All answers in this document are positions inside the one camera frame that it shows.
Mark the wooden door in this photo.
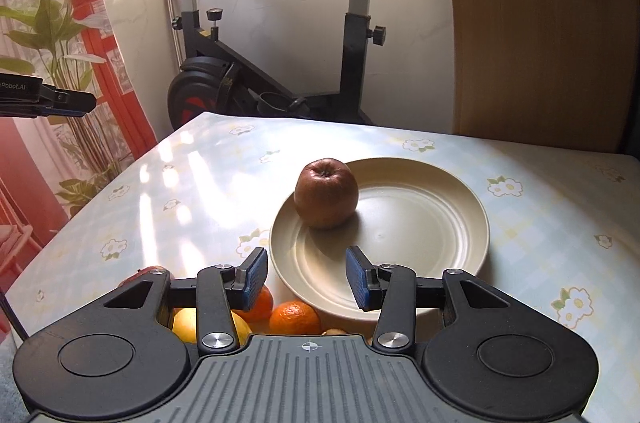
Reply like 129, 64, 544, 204
437, 0, 637, 154

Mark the black exercise bike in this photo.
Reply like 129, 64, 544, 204
124, 0, 430, 131

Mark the cream round plate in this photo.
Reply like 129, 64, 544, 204
269, 158, 491, 323

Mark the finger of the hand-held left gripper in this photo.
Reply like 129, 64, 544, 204
40, 85, 97, 118

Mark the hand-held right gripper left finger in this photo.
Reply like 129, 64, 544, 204
100, 247, 271, 354

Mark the large yellow lemon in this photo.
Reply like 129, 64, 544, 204
172, 307, 252, 345

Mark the brownish wrinkled apple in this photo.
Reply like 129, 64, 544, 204
293, 158, 359, 230

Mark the black cable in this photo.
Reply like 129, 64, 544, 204
0, 292, 29, 342

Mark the orange mandarin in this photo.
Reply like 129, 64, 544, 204
235, 285, 275, 323
269, 300, 322, 337

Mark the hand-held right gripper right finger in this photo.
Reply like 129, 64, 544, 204
346, 245, 540, 351

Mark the floral tablecloth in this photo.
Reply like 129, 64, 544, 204
0, 112, 640, 423

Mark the plant print curtain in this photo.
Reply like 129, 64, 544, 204
0, 0, 157, 249

